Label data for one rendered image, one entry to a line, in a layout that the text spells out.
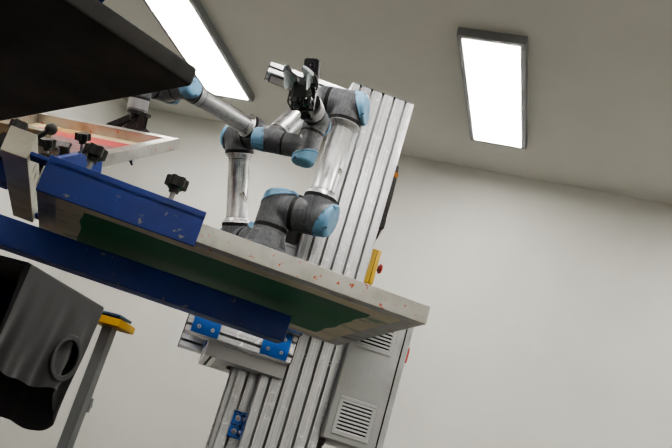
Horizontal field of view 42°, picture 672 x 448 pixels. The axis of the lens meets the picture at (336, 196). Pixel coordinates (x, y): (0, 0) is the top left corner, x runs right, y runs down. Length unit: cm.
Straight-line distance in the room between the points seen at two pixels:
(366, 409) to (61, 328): 102
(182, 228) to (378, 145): 169
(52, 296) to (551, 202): 415
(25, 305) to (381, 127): 143
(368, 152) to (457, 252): 293
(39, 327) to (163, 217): 113
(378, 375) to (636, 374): 310
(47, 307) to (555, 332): 389
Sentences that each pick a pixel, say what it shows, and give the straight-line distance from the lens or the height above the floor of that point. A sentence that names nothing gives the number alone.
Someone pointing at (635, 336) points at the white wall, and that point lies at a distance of 595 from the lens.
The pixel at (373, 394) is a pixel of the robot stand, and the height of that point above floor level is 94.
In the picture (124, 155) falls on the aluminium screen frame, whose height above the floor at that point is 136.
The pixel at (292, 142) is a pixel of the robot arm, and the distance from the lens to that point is 271.
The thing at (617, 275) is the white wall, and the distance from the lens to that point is 605.
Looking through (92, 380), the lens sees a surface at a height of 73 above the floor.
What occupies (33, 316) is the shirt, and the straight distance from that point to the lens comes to 267.
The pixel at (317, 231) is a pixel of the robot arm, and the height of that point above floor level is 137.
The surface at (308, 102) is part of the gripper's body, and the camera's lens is 257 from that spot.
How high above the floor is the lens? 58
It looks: 18 degrees up
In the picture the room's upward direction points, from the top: 17 degrees clockwise
